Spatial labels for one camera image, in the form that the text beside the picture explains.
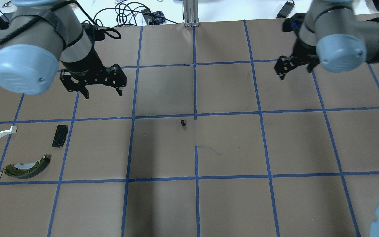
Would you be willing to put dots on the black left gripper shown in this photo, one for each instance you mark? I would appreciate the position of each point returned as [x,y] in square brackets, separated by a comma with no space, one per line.
[85,64]

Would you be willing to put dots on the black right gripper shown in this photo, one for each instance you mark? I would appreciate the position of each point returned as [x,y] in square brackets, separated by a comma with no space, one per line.
[301,54]

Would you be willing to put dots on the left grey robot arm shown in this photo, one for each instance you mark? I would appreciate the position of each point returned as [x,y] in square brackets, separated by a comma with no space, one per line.
[44,33]

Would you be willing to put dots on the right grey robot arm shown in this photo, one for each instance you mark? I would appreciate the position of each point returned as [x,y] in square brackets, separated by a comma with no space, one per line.
[330,35]

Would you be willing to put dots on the black brake pad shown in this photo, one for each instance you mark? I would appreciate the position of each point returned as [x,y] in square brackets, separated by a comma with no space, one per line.
[60,136]

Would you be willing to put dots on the black power adapter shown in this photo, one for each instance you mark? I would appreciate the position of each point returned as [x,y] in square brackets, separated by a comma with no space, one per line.
[286,9]

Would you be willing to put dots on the green brake shoe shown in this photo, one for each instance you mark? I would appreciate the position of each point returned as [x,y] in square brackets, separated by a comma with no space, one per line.
[29,170]

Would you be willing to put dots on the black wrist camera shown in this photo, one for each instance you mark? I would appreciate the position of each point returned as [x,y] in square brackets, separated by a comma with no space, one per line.
[94,32]

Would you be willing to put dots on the aluminium frame post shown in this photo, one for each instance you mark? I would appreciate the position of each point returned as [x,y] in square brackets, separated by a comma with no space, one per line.
[190,13]

